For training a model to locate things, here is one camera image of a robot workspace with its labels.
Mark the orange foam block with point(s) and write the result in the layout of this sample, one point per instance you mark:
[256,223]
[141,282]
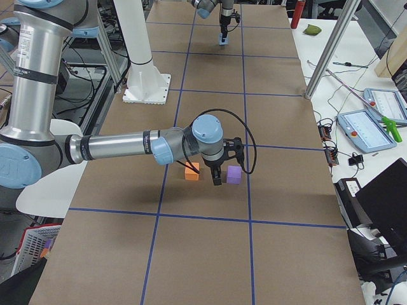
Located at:
[190,174]

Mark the near teach pendant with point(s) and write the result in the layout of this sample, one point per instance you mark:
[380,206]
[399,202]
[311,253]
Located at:
[365,132]

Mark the red water bottle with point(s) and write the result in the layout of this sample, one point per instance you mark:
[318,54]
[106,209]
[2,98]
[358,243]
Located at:
[300,4]

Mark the aluminium frame post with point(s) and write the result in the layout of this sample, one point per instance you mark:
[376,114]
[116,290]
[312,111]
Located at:
[339,29]

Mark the teach pendant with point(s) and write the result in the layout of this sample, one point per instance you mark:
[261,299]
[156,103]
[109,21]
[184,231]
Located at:
[389,103]
[365,132]

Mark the black laptop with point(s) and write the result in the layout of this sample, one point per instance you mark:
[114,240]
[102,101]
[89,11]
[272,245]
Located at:
[384,201]

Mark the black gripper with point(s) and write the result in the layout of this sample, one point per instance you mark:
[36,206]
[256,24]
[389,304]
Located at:
[213,165]
[224,23]

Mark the white perforated basket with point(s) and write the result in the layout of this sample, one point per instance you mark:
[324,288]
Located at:
[35,243]

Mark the far teach pendant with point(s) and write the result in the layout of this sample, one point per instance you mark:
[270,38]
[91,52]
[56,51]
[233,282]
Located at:
[389,103]

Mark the white chair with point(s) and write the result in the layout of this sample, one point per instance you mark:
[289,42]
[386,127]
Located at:
[36,163]

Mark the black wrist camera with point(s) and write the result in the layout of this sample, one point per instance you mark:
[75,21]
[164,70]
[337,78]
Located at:
[236,16]
[234,149]

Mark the light blue foam block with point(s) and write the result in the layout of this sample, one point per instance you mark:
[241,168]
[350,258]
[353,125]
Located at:
[223,40]

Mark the black power adapter box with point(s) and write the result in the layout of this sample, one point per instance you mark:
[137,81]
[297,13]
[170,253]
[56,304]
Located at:
[351,210]

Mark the green strap smartwatch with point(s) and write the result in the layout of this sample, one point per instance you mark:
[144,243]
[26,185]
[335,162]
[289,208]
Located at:
[349,64]

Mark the purple foam block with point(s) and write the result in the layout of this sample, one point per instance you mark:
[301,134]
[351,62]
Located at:
[234,175]

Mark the olive green pouch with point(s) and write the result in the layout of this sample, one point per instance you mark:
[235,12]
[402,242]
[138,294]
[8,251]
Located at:
[312,30]

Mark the green handled reacher grabber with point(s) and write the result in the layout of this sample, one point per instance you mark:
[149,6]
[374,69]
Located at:
[391,125]

